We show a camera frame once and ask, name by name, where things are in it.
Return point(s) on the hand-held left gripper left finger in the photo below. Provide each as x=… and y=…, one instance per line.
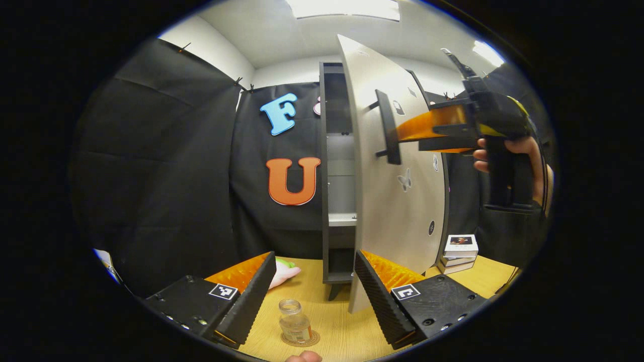
x=249, y=301

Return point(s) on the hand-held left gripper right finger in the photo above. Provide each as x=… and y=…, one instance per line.
x=382, y=301

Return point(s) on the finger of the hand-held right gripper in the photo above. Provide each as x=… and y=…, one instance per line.
x=443, y=144
x=432, y=123

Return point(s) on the dark grey cabinet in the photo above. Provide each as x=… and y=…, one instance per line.
x=324, y=176

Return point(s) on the pink and green plush toy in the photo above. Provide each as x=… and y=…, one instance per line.
x=282, y=274

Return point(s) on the black backdrop cloth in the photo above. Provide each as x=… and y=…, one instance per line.
x=166, y=176

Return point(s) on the clear plastic bottle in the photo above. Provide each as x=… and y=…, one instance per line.
x=294, y=322

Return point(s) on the ceiling light panel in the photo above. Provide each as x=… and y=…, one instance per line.
x=342, y=9
x=488, y=53

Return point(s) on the round brown coaster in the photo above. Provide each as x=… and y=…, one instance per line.
x=313, y=339

